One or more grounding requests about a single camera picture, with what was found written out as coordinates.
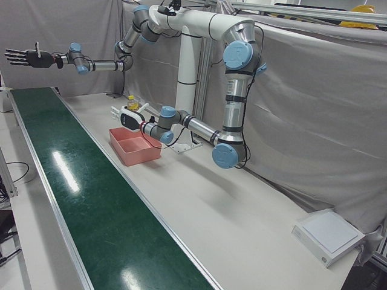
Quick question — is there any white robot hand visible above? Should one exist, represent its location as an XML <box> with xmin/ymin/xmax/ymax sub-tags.
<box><xmin>110</xmin><ymin>102</ymin><xmax>149</xmax><ymax>134</ymax></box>

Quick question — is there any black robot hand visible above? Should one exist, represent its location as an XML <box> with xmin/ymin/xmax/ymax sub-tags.
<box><xmin>4</xmin><ymin>41</ymin><xmax>57</xmax><ymax>69</ymax></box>

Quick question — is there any orange juice bottle yellow cap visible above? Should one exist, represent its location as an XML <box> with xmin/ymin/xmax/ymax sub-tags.
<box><xmin>126</xmin><ymin>95</ymin><xmax>140</xmax><ymax>112</ymax></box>

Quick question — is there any pink plastic basket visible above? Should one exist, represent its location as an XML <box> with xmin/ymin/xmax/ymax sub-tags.
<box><xmin>109</xmin><ymin>126</ymin><xmax>163</xmax><ymax>167</ymax></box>

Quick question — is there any green conveyor belt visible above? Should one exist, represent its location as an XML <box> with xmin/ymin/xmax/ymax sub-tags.
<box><xmin>7</xmin><ymin>86</ymin><xmax>224</xmax><ymax>290</ymax></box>

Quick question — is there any white robot torso column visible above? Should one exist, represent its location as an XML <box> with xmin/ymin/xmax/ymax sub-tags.
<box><xmin>148</xmin><ymin>4</ymin><xmax>255</xmax><ymax>155</ymax></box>

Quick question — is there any aluminium profile leg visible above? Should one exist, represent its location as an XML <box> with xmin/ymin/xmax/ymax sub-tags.
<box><xmin>0</xmin><ymin>147</ymin><xmax>18</xmax><ymax>199</ymax></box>

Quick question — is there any aluminium overhead beam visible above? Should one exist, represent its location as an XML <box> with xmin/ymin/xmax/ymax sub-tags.
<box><xmin>229</xmin><ymin>1</ymin><xmax>387</xmax><ymax>24</ymax></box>

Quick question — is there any grey fabric curtain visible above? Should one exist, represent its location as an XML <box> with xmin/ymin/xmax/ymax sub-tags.
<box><xmin>0</xmin><ymin>0</ymin><xmax>387</xmax><ymax>266</ymax></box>

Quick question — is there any flat white box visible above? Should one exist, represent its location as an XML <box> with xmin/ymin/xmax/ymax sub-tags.
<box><xmin>290</xmin><ymin>208</ymin><xmax>366</xmax><ymax>268</ymax></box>

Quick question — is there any yellow hard hat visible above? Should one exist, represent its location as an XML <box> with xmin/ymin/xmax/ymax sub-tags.
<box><xmin>350</xmin><ymin>4</ymin><xmax>376</xmax><ymax>15</ymax></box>
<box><xmin>338</xmin><ymin>20</ymin><xmax>379</xmax><ymax>30</ymax></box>

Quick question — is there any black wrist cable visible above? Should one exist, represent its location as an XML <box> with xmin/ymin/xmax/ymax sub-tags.
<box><xmin>139</xmin><ymin>120</ymin><xmax>186</xmax><ymax>150</ymax></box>

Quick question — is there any black cable on floor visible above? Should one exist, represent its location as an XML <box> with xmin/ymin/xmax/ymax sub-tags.
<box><xmin>5</xmin><ymin>161</ymin><xmax>31</xmax><ymax>184</ymax></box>

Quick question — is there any black head camera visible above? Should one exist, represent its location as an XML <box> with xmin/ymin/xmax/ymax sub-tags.
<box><xmin>157</xmin><ymin>5</ymin><xmax>178</xmax><ymax>16</ymax></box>

